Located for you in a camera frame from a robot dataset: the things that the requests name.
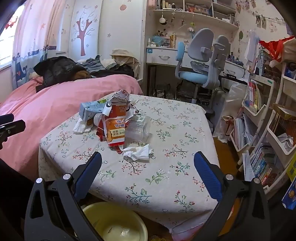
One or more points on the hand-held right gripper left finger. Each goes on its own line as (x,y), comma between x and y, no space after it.
(89,178)

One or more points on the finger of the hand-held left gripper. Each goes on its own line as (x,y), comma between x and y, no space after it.
(6,118)
(13,128)

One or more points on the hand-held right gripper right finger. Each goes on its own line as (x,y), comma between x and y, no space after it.
(207,176)

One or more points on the white tissue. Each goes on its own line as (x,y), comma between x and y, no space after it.
(137,153)
(81,126)

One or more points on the red orange paper bag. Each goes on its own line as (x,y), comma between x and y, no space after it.
(115,132)

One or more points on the orange sausage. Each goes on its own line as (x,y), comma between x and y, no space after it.
(89,122)

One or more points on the yellow plastic basin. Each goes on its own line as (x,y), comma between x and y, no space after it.
(115,229)

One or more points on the blue milk carton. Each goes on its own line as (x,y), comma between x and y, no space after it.
(91,110)

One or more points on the clear plastic container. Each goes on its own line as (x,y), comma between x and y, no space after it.
(138,129)

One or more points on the floral tablecloth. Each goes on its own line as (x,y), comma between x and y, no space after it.
(161,162)

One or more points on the pink bedspread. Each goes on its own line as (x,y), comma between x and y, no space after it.
(57,104)

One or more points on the white shopping bag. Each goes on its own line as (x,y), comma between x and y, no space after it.
(227,129)

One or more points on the stack of flat books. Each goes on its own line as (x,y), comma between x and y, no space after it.
(261,164)

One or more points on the person's black trousers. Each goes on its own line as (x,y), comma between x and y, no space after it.
(11,197)

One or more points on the window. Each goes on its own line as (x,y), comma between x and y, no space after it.
(5,48)

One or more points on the black puffer jacket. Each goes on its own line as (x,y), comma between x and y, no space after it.
(60,69)

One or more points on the white tiered storage rack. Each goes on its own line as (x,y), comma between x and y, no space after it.
(275,139)
(248,112)

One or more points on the clear plastic bag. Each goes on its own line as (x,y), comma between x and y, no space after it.
(235,97)

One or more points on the yellow printed box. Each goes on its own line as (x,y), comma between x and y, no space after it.
(291,170)

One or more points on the blue printed box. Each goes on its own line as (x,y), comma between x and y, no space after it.
(290,195)

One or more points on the brown plush cloth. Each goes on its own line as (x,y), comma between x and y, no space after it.
(82,75)

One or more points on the pink boat print curtain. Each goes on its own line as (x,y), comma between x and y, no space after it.
(34,34)

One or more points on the row of upright books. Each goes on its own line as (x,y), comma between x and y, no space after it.
(253,95)

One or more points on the blue denim clothing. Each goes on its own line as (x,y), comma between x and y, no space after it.
(93,63)

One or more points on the black garment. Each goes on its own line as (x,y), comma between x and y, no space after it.
(111,73)

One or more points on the cream cloth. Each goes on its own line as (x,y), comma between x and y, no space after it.
(107,63)

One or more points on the beige coat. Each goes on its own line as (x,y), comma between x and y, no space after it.
(124,58)

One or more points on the white desk with drawers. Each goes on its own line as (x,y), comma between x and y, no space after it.
(161,56)

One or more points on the grey blue desk chair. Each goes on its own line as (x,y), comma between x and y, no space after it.
(201,46)

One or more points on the white hanging papers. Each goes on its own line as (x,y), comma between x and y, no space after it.
(251,51)

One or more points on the white hanging ornament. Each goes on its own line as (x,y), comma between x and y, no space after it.
(163,20)

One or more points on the green leaf wall decoration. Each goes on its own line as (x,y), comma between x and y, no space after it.
(241,36)

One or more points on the white wall shelf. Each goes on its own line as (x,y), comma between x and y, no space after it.
(196,15)

